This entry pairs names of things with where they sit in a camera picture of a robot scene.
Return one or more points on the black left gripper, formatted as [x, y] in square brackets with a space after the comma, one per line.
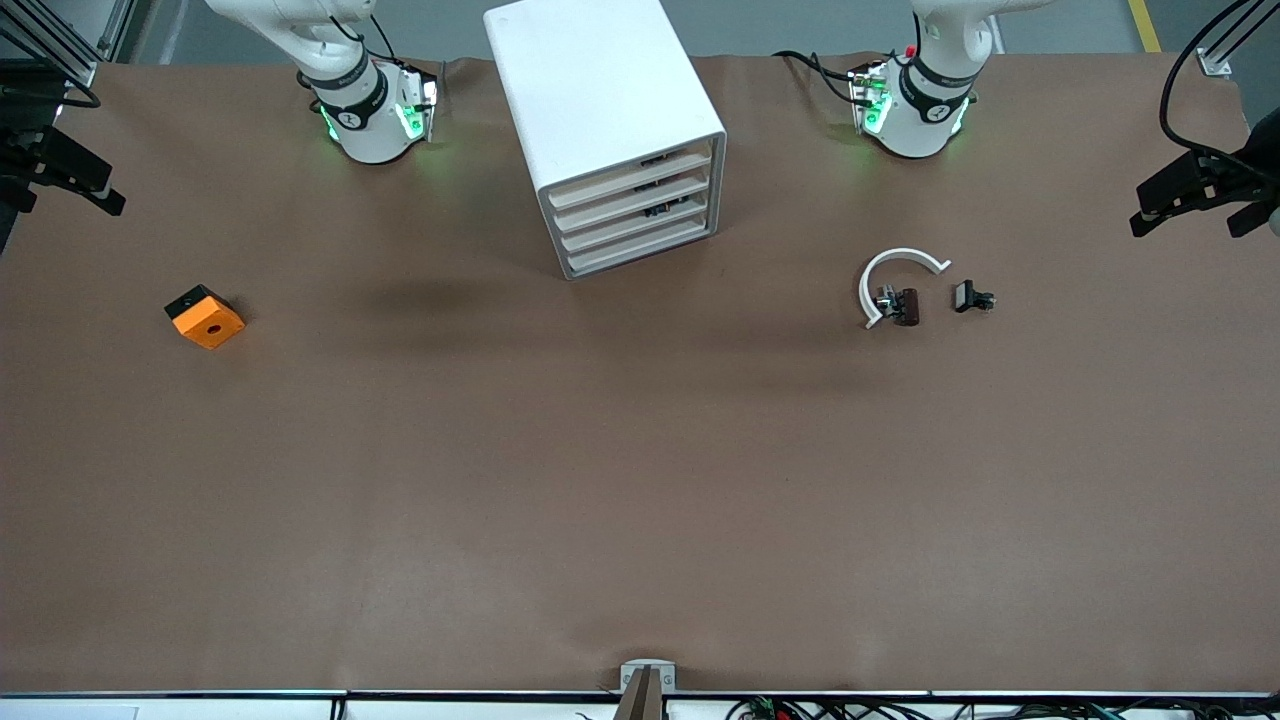
[1236, 176]

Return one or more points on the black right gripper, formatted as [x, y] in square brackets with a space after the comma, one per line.
[22, 157]

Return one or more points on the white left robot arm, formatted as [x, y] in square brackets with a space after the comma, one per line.
[915, 125]

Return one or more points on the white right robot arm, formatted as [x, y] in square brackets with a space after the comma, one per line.
[365, 125]

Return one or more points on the orange and black button box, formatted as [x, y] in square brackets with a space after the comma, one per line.
[210, 325]

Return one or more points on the small black clip part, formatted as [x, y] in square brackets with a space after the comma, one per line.
[965, 296]

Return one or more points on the brown table cover sheet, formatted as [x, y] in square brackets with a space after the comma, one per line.
[640, 450]

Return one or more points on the brown bar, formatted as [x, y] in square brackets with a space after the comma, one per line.
[640, 700]

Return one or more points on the white curved plastic bracket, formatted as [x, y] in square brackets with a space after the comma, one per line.
[900, 254]

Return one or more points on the dark brown switch block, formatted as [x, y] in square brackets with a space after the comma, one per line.
[908, 307]

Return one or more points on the silver metal bracket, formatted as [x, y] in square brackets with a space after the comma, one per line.
[648, 666]

